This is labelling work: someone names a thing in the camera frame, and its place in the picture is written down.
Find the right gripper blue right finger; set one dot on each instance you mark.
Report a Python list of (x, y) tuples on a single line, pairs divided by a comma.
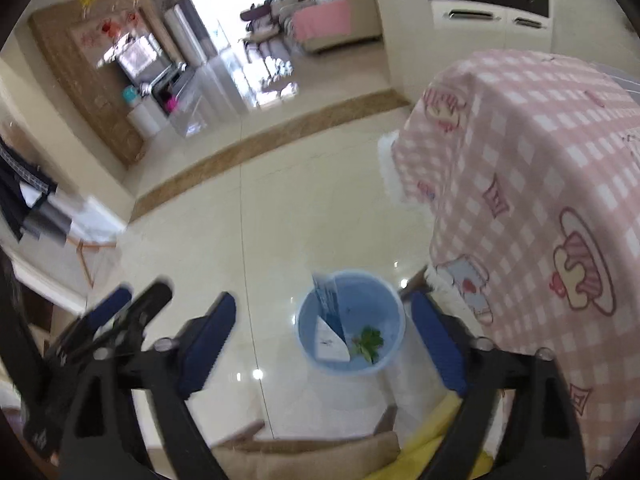
[(444, 338)]

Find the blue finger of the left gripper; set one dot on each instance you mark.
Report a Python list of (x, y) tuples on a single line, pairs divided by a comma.
[(109, 307)]

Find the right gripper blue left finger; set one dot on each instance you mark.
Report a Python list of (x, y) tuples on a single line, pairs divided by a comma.
[(200, 343)]

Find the blue white carton box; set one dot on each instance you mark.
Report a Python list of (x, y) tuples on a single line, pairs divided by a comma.
[(329, 336)]

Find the blue plastic trash bucket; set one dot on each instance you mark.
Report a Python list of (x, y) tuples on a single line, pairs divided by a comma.
[(364, 300)]

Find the yellow garment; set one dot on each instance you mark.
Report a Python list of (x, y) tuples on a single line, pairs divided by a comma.
[(422, 446)]

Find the white cylindrical bin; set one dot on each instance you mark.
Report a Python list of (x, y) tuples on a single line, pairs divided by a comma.
[(147, 119)]

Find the tv stand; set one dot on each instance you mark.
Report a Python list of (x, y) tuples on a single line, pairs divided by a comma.
[(167, 87)]

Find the dark wooden chair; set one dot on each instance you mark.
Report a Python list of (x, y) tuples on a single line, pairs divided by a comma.
[(261, 28)]

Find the purple grid tablecloth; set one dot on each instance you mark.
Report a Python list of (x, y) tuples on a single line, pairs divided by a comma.
[(629, 83)]

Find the pink blanket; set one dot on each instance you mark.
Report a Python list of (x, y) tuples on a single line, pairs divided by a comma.
[(322, 20)]

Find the white sideboard cabinet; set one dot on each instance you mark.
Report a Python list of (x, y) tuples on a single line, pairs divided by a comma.
[(422, 37)]

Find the beige sofa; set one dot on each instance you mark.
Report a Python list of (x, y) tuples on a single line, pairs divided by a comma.
[(366, 25)]

